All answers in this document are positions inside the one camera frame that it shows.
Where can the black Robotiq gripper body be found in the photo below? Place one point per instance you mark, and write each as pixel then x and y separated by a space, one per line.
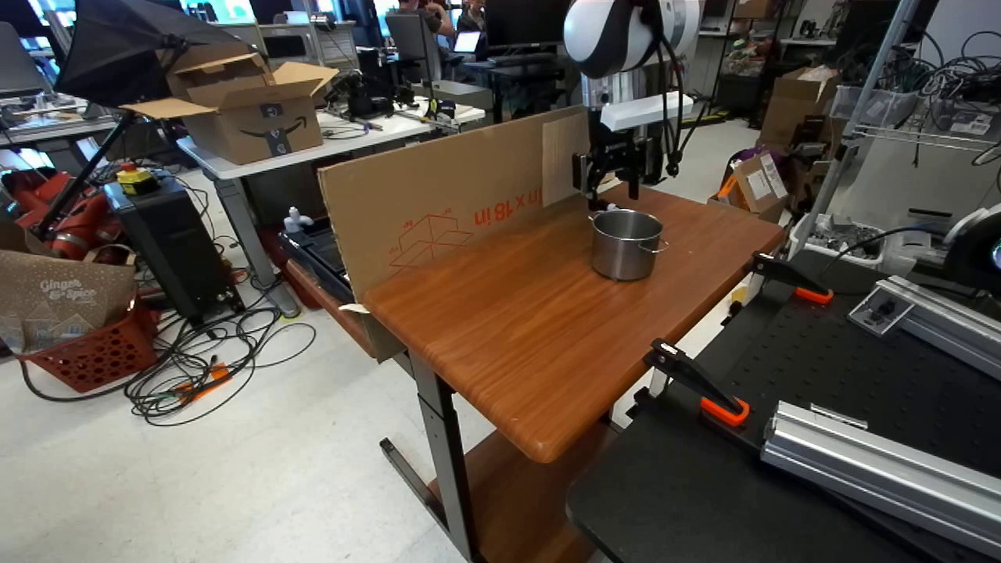
pixel 638 151

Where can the black white dry-erase marker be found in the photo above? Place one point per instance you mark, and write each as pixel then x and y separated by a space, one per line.
pixel 598 206

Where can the small stainless steel pot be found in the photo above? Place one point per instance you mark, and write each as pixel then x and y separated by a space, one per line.
pixel 626 254

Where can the small labelled cardboard box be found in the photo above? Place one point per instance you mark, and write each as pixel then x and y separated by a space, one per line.
pixel 754 190

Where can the tall brown cardboard box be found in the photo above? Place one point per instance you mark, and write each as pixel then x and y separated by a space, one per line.
pixel 800 112

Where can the brown printed cardboard sheet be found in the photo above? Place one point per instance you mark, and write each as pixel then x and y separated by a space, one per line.
pixel 417 198

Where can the black orange spring clamp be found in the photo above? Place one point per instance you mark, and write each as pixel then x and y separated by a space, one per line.
pixel 788 274
pixel 682 374

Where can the dark office chair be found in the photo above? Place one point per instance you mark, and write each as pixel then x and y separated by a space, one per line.
pixel 427 63

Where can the grey metal pole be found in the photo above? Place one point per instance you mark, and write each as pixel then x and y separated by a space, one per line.
pixel 861 119

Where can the small white paper tag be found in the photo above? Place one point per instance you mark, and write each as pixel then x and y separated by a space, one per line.
pixel 351 307

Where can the grey plate with black holes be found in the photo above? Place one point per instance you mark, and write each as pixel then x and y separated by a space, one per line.
pixel 880 312

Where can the dark wooden side shelf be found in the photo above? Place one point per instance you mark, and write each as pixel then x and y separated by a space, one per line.
pixel 345 315

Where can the small white bottle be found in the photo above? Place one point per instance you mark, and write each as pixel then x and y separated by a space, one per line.
pixel 299 221

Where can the grey metal table leg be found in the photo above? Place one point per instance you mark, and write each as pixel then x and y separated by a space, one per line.
pixel 441 449

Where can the black perforated mounting board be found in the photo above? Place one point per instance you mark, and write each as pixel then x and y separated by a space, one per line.
pixel 731 488

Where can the open Amazon cardboard box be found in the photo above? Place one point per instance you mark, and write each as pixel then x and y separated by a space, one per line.
pixel 255 125

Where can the black white round device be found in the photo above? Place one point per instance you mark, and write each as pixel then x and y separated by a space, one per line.
pixel 973 261

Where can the black equipment case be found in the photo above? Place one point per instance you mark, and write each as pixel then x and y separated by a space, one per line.
pixel 172 246

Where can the red yellow emergency stop button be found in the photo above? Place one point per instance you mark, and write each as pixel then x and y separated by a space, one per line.
pixel 137 177

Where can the black photo softbox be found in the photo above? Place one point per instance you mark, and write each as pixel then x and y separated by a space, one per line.
pixel 128 47

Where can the black softbox stand pole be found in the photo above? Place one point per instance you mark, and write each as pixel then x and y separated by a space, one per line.
pixel 88 174

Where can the red plastic basket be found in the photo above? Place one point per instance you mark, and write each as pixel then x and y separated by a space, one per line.
pixel 96 356

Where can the red black bag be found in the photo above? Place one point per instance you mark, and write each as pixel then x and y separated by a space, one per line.
pixel 58 214

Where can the brown paper bag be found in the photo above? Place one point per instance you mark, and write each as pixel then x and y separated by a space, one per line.
pixel 58 297

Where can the grey laptop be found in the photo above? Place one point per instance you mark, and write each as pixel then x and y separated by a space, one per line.
pixel 19 63

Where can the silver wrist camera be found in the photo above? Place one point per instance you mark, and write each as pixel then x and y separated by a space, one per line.
pixel 634 112

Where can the silver aluminium extrusion rail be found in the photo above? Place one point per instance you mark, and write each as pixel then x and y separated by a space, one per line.
pixel 888 469
pixel 949 331

